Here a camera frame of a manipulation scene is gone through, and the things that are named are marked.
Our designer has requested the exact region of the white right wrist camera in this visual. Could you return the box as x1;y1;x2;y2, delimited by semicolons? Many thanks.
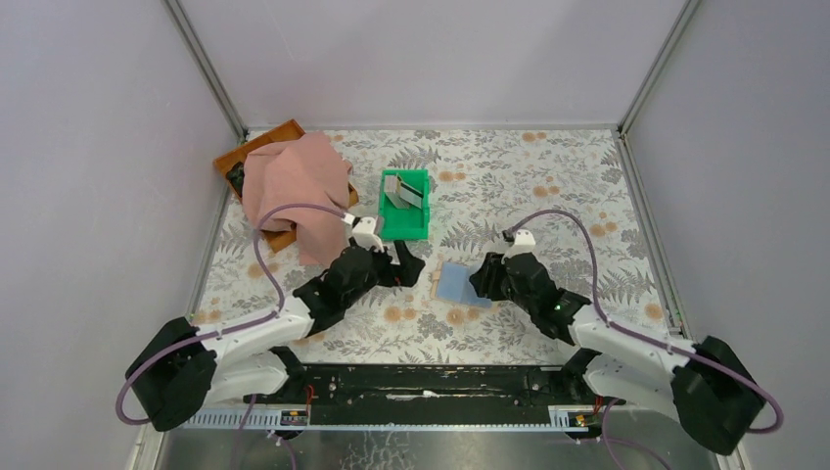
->
504;229;535;259

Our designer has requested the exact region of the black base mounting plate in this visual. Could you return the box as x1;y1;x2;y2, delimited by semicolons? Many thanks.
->
244;363;602;414

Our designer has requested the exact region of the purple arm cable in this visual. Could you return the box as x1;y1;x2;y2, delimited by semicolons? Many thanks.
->
115;203;354;427
502;209;786;435

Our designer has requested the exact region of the green plastic bin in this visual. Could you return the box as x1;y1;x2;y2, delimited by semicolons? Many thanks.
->
379;168;431;241

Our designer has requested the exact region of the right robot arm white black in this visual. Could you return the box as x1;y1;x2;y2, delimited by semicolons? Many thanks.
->
470;253;766;455

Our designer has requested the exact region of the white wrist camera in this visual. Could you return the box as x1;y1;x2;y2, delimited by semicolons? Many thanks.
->
351;216;385;253
504;229;535;259

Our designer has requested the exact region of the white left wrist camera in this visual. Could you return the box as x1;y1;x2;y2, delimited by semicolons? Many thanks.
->
351;216;385;253

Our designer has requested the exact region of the beige card holder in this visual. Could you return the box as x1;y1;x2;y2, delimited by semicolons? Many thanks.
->
431;262;492;309

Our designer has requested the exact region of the brown wooden tray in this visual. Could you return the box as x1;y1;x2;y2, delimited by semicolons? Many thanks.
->
213;119;357;252

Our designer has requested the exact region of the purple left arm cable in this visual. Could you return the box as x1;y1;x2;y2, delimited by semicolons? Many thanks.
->
115;203;354;427

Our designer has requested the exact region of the pink cloth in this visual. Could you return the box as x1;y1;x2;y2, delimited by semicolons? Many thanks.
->
242;132;351;266

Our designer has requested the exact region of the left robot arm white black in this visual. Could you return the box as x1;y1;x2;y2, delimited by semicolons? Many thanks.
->
115;241;426;432

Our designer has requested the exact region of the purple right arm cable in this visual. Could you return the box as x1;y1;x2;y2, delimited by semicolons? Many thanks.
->
502;209;786;435

